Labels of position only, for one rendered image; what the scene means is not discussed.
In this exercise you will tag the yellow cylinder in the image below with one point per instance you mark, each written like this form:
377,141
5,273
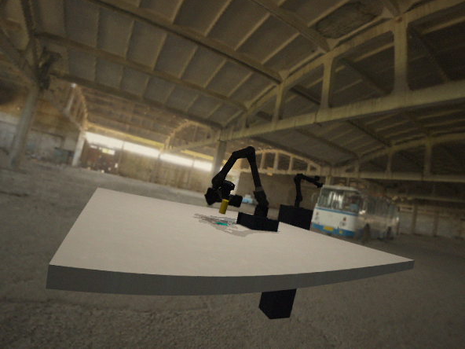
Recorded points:
223,206

